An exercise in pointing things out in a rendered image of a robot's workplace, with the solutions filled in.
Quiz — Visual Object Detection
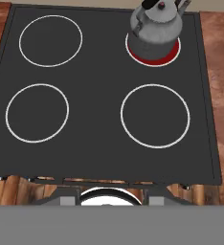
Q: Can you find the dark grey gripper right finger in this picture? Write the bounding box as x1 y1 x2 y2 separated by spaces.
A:
141 187 195 207

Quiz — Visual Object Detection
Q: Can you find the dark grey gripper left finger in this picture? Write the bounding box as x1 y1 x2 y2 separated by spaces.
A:
31 187 81 207

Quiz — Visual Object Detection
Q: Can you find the grey metal kettle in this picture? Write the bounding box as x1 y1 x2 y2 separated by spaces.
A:
128 0 192 62

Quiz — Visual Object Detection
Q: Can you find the round white black-rimmed knob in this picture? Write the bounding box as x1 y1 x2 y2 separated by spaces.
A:
79 187 143 207

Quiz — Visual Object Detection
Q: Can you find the black hob with white rings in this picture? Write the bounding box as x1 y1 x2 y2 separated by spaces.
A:
0 3 223 187

